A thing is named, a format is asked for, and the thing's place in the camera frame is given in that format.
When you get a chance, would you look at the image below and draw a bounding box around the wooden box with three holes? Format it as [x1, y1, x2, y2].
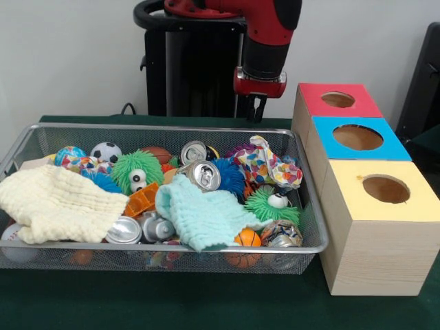
[291, 82, 440, 297]

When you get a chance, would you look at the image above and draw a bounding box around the small green puffer toy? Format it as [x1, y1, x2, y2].
[244, 187, 300, 223]

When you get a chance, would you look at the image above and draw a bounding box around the mint green knitted cloth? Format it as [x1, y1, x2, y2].
[155, 173, 274, 253]

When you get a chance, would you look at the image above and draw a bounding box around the large green puffer toy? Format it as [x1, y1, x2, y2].
[110, 149, 165, 196]

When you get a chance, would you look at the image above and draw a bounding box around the small orange basketball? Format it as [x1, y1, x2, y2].
[234, 227, 262, 248]

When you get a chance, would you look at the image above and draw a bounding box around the orange plastic toy crate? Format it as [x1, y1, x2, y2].
[123, 181, 161, 219]

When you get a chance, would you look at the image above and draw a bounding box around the black upright panel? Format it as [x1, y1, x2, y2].
[395, 22, 440, 140]

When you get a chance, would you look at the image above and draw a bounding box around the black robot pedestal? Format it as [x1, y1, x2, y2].
[133, 0, 261, 120]

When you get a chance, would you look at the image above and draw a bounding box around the silver wire mesh bin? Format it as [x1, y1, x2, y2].
[0, 122, 329, 276]

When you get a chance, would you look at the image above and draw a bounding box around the cream knitted cloth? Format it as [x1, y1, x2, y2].
[0, 164, 130, 245]

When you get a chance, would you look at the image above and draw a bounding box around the silver drink can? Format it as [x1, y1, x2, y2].
[177, 159, 221, 193]

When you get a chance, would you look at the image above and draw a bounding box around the globe print ball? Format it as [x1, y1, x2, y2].
[54, 146, 87, 168]

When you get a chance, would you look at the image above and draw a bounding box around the black and white soccer ball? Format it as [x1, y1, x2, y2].
[89, 142, 123, 164]

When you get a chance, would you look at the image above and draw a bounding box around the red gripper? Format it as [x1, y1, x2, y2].
[233, 67, 287, 123]

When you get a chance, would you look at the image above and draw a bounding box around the dark green side cloth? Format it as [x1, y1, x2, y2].
[404, 123, 440, 197]

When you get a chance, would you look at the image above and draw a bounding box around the dark green table cloth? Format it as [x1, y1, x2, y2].
[0, 115, 440, 330]

